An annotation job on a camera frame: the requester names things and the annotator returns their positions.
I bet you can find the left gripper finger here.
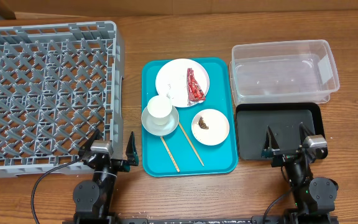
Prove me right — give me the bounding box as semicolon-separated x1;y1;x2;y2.
78;129;102;153
126;131;135;157

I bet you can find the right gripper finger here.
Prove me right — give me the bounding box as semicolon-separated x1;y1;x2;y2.
299;122;314;146
264;126;280;151

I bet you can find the wooden chopstick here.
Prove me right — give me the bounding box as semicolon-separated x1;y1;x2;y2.
178;122;204;167
160;136;180;173

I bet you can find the grey shallow bowl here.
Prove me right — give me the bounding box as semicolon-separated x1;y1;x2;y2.
141;107;179;136

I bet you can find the white ceramic cup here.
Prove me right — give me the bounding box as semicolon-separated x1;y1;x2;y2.
147;95;172;125

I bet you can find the small pink-rimmed white bowl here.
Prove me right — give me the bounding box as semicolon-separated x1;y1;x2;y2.
191;109;230;146

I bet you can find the dark brown food scrap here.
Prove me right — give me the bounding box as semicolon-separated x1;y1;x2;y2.
198;117;209;129

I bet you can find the large white round plate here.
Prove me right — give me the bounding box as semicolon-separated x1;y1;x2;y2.
155;58;209;108

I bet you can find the red snack wrapper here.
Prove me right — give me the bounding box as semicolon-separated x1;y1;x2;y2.
186;68;206;106

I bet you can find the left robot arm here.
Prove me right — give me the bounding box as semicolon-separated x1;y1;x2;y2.
73;129;139;224

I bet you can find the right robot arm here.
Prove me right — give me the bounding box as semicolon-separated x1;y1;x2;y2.
261;123;339;223

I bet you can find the black plastic waste tray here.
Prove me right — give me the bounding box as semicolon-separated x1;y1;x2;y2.
236;103;325;161

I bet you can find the clear plastic waste bin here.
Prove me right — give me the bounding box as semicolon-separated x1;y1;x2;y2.
229;39;340;105

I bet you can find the grey plastic dishwasher rack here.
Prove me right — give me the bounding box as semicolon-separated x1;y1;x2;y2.
0;21;124;178

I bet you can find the teal plastic serving tray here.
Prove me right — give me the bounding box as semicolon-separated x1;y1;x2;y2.
142;57;238;177

